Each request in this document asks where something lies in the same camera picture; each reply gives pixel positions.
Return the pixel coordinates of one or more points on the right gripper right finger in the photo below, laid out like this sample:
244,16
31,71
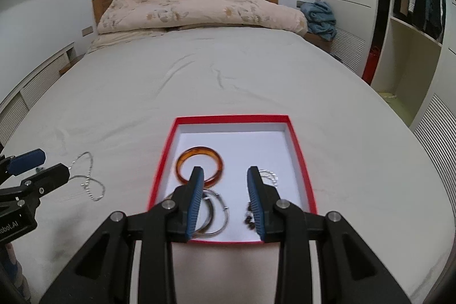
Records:
349,270

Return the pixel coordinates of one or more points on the cream pillow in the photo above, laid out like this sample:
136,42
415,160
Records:
112,39

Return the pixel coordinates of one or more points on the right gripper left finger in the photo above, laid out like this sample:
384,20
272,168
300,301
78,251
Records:
100,272

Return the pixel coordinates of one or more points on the blue gloved hand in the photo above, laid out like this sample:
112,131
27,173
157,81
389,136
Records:
14,272

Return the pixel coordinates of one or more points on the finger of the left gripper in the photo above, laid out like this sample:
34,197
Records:
25,162

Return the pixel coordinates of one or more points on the low white wall cabinets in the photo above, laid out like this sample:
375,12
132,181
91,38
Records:
25,95

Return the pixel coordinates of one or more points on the thin silver bangle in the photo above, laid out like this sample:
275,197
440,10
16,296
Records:
220,215

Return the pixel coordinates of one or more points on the blue crumpled cloth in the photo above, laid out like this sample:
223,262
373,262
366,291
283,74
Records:
320,18

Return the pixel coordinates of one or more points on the wall switch plate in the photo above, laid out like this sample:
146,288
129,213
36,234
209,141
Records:
87,31

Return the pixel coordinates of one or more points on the amber bangle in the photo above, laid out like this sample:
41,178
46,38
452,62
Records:
203,157

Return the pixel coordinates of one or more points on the red jewelry box tray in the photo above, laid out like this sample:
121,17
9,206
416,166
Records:
267,141

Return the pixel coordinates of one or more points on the white wardrobe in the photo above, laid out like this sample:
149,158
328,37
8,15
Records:
412,72

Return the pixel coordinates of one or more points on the pink floral duvet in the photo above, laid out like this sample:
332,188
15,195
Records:
129,15

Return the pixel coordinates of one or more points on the dark tortoise bangle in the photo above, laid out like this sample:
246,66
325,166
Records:
209,215

